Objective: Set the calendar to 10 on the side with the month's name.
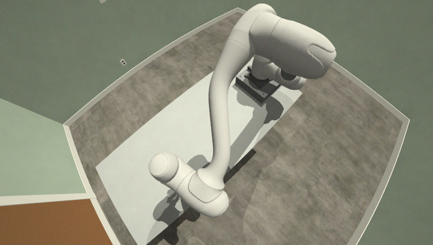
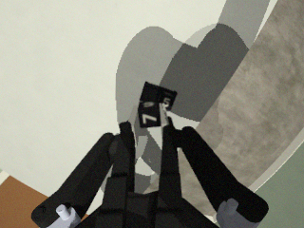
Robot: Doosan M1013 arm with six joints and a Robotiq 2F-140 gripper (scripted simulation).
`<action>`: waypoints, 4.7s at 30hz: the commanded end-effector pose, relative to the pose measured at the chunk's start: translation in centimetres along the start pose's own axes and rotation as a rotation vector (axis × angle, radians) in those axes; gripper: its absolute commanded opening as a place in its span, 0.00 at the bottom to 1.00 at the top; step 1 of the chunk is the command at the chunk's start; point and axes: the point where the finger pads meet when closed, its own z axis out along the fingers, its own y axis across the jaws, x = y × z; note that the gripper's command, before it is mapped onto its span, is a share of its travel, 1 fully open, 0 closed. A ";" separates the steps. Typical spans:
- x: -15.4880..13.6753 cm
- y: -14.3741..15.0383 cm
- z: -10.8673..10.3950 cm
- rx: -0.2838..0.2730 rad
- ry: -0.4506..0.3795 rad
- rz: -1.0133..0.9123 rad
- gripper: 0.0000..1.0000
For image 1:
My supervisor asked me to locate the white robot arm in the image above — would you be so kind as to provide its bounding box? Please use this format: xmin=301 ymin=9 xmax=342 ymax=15
xmin=149 ymin=4 xmax=336 ymax=218

